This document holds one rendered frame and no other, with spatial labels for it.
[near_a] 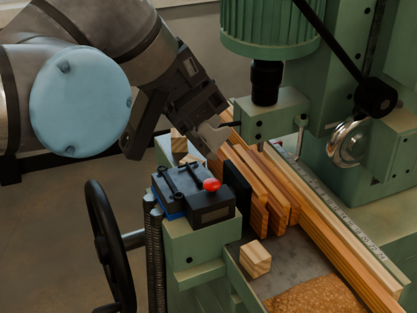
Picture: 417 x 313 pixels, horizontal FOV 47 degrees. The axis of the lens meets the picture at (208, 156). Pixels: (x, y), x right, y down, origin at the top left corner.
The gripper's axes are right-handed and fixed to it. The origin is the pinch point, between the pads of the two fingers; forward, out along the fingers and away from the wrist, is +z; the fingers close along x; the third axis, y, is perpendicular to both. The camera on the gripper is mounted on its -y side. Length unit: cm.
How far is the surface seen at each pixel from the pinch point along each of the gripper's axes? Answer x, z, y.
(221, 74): 144, 99, 27
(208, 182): 0.2, 4.9, -2.8
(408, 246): -10, 50, 21
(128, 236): 12.4, 15.7, -23.4
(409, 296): -10, 73, 17
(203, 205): -3.1, 5.1, -5.7
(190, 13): 145, 61, 31
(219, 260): -4.2, 18.4, -10.5
